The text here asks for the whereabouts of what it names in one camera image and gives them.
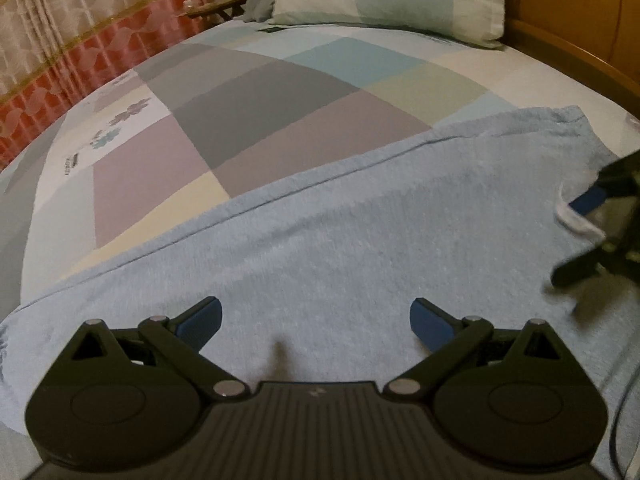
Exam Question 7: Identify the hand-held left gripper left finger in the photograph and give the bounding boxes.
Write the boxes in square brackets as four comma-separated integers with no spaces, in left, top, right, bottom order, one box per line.
[69,295,252,402]

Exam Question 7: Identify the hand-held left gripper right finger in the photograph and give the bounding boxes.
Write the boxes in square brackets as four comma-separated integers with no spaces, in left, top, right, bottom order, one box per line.
[381,297,567,403]

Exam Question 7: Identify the grey cloth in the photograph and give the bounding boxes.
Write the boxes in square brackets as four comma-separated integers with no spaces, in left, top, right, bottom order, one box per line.
[241,0,282,24]

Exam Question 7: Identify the red and beige curtain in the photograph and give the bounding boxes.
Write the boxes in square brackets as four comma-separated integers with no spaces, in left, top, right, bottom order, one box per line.
[0,0,217,172]

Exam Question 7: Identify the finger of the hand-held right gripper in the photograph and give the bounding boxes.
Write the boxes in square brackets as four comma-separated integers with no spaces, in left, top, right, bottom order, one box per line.
[569,149,640,219]
[549,244,640,291]

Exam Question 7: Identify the grey sweatpants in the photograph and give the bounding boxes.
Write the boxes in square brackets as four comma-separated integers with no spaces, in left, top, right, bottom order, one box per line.
[0,105,640,463]

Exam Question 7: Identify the patchwork floral pillow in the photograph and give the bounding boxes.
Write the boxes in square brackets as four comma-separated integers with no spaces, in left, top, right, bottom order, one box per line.
[269,0,511,52]

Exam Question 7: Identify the patchwork floral bed sheet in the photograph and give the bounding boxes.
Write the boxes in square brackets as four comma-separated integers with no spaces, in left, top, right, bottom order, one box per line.
[0,17,640,321]

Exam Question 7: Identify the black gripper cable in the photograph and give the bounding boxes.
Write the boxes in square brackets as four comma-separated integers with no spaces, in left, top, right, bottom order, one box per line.
[606,369,640,480]

